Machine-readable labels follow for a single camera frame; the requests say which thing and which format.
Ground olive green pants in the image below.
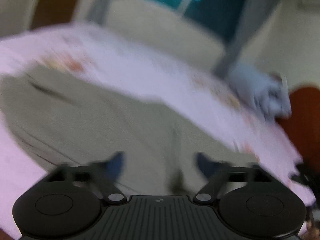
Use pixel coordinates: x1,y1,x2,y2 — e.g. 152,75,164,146
1,66,257,195

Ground red-brown wooden headboard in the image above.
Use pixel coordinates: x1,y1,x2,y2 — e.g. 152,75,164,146
274,86,319,204

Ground light blue folded blanket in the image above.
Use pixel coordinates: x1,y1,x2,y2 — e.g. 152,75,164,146
226,64,292,122

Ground pink floral bed sheet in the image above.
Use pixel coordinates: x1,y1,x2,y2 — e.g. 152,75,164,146
0,21,316,240

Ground brown wooden door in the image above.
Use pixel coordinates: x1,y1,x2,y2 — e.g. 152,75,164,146
30,0,78,30

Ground grey right curtain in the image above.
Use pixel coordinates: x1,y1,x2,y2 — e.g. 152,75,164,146
212,0,280,79

